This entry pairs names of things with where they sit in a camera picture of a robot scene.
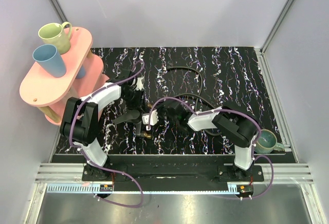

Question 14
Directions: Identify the grey faucet with brass fittings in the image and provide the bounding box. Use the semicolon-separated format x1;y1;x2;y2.
113;101;152;139

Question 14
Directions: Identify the black corrugated metal hose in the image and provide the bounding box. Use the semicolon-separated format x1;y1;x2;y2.
164;66;224;136

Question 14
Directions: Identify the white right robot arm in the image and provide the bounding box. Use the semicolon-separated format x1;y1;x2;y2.
155;100;261;181

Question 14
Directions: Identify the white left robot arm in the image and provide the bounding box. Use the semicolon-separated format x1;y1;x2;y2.
60;71;151;181

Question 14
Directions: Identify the black marble pattern mat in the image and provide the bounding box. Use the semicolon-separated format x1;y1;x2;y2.
92;46;282;155

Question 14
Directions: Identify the pink two-tier wooden shelf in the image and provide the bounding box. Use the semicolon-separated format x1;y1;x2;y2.
20;27;109;126

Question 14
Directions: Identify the blue plastic cup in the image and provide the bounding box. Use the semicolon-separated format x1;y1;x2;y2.
76;65;86;79
32;44;66;78

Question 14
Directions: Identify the teal ceramic mug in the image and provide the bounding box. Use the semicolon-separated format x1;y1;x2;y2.
254;129;285;155

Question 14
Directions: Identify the green ceramic mug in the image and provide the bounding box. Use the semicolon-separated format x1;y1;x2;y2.
38;22;72;54

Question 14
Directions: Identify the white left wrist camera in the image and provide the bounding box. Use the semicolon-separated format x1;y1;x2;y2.
134;77;145;91

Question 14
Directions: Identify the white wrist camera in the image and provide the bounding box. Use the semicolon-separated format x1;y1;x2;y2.
141;110;159;130
134;77;145;91

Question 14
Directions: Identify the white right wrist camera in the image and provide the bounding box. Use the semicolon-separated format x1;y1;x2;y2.
141;110;159;130

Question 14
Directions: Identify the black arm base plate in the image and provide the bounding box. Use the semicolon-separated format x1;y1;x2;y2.
108;163;264;182

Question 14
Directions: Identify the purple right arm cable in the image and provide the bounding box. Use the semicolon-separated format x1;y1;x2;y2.
148;97;276;201

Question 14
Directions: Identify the aluminium frame rail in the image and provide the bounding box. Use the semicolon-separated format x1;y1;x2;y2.
35;163;314;195

